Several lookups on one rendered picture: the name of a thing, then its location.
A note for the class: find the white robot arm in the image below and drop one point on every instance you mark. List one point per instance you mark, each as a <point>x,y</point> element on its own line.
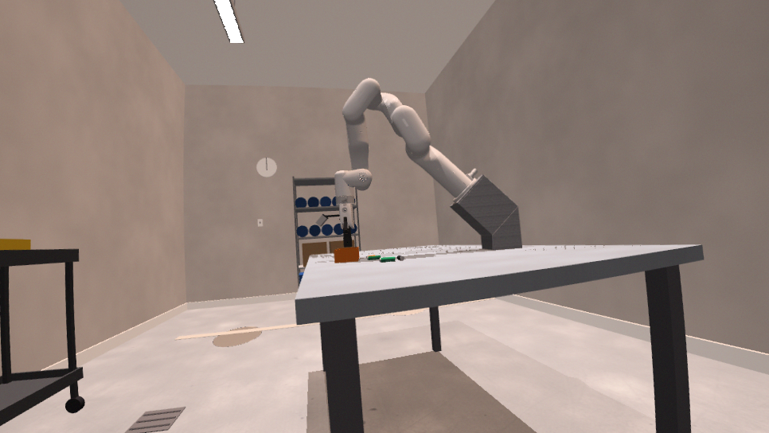
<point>406,124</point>

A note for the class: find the orange open bin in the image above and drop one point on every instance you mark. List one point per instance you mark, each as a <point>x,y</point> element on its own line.
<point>343,255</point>

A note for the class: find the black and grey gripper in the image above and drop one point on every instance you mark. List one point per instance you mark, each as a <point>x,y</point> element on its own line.
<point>346,219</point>

